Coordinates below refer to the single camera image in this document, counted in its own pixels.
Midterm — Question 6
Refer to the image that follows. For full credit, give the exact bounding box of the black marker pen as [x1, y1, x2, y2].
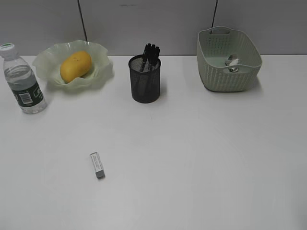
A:
[146, 43, 155, 72]
[150, 46, 160, 71]
[140, 43, 152, 72]

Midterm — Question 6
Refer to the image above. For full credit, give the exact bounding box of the grey white eraser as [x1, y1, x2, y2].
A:
[90, 152, 105, 179]

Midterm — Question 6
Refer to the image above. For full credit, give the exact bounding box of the yellow mango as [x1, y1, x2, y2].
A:
[60, 50, 92, 83]

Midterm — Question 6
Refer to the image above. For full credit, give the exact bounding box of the waste paper ball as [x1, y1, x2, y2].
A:
[224, 54, 239, 73]

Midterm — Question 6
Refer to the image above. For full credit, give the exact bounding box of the clear water bottle green label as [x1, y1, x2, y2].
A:
[0, 43, 47, 114]

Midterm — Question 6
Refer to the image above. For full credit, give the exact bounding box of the black mesh pen holder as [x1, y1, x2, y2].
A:
[128, 55, 161, 104]

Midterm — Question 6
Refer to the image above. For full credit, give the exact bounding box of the pale green woven basket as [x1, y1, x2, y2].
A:
[197, 26, 262, 92]

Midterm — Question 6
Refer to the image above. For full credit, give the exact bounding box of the pale green wavy plate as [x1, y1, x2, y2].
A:
[33, 40, 114, 93]

